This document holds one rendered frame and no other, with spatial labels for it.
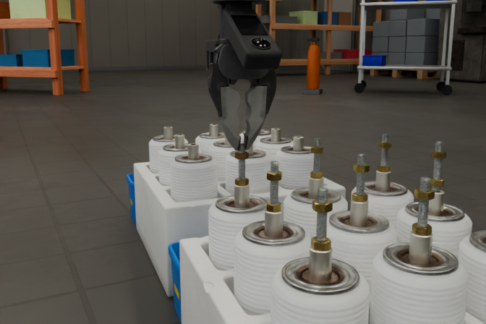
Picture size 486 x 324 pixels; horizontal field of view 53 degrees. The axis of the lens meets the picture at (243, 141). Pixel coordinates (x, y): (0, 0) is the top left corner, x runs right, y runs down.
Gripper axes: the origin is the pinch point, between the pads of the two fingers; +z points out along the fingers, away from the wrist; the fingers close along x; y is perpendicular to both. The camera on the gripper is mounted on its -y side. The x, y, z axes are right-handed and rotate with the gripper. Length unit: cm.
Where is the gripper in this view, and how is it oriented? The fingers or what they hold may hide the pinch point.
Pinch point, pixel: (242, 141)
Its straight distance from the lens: 67.5
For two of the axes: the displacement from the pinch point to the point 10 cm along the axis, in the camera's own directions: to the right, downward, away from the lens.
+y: -2.8, -1.8, 9.4
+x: -9.6, 0.5, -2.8
